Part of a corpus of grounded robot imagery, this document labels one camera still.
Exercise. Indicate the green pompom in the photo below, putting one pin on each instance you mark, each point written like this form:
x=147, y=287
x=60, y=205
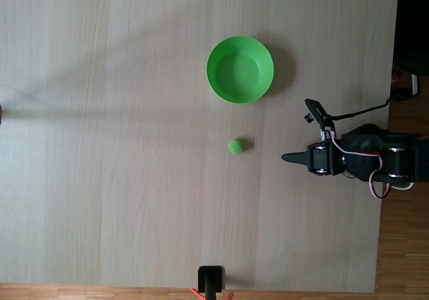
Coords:
x=235, y=146

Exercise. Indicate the green plastic bowl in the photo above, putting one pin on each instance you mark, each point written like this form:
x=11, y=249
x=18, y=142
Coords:
x=239, y=69

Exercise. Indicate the black table clamp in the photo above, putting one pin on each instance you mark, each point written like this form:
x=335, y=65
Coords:
x=210, y=278

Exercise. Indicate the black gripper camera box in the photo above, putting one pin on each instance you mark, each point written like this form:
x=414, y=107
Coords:
x=316, y=110

